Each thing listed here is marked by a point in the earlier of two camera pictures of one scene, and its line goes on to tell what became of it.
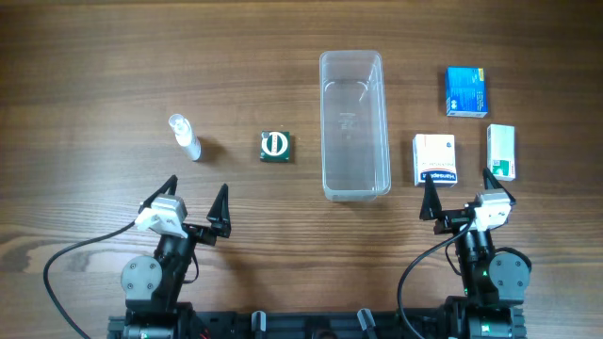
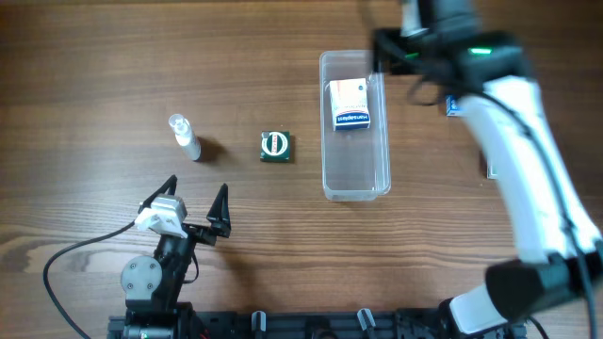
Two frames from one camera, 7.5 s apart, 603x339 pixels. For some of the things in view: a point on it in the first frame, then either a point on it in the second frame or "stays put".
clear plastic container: [355, 158] stays put
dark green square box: [275, 145] stays put
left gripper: [196, 230] stays put
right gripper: [458, 221] to [388, 52]
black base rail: [366, 324] stays put
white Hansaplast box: [434, 155] to [350, 104]
